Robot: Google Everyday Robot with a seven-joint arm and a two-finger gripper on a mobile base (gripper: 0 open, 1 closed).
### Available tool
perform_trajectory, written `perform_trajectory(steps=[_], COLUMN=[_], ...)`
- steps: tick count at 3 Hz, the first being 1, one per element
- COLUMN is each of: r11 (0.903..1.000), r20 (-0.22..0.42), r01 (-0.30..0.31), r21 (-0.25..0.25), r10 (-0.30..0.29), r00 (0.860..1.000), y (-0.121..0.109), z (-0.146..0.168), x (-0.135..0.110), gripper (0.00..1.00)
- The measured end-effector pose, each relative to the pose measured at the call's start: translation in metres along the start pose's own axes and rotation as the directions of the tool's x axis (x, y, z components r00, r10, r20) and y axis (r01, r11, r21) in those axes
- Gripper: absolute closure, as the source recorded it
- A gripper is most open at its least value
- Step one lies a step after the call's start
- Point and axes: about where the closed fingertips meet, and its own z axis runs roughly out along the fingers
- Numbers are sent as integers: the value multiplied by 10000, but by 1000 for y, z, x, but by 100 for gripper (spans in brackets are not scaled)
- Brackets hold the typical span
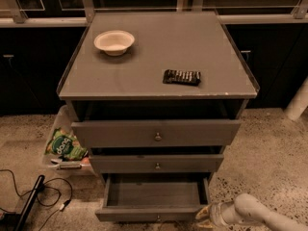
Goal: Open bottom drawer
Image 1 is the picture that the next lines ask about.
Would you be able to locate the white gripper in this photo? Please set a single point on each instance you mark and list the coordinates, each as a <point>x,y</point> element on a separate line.
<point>217,215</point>

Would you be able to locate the grey bottom drawer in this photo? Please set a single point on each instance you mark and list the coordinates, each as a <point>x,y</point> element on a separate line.
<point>153,197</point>

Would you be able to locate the grey drawer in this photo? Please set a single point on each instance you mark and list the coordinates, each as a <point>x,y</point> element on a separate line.
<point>156,163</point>
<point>153,197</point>
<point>155,133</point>

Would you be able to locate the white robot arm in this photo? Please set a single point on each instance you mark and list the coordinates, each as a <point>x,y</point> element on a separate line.
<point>245,209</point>

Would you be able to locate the grey top drawer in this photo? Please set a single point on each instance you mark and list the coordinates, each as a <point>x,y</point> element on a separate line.
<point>155,133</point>

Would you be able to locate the grey middle drawer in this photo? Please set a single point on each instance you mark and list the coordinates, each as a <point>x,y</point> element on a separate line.
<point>156,163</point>

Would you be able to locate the grey drawer cabinet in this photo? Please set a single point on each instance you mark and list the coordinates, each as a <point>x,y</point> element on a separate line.
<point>99,87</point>

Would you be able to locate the dark snack bar wrapper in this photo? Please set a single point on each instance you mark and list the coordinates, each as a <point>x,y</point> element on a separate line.
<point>181,77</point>

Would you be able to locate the clear plastic bin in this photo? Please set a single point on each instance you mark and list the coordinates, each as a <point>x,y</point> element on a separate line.
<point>58,163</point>

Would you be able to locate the green chip bag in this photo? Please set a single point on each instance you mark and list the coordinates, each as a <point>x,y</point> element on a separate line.
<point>66,145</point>

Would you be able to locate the black bar on floor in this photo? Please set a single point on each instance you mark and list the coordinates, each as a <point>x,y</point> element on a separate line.
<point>22,217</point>

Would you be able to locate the white paper bowl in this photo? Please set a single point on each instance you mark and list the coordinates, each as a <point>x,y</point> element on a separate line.
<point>114,43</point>

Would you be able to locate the metal window railing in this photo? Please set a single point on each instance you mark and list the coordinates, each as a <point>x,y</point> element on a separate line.
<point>60,13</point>

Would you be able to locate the white cylindrical post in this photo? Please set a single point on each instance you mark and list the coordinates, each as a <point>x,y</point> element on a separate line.
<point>299,103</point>

